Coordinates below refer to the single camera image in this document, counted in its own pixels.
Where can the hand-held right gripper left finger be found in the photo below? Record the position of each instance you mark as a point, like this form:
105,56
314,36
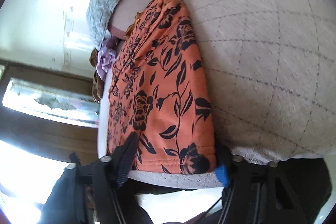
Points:
128,157

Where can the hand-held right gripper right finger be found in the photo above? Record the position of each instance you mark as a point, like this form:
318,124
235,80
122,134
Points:
223,173

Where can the orange black floral garment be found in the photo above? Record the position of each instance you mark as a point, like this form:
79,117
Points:
162,82

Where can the brown cloth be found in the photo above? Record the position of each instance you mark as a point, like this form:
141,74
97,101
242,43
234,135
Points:
96,87

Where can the wooden door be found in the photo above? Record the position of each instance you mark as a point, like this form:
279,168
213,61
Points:
39,134

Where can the purple floral cloth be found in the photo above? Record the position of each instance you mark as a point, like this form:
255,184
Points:
105,62

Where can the leaded glass door pane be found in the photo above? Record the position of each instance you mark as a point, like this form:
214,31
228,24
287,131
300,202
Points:
23,174
47,100

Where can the white quilted bed blanket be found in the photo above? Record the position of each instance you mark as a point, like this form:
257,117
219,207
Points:
262,56

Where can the pink textured cloth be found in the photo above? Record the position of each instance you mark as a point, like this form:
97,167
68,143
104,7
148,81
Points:
117,31

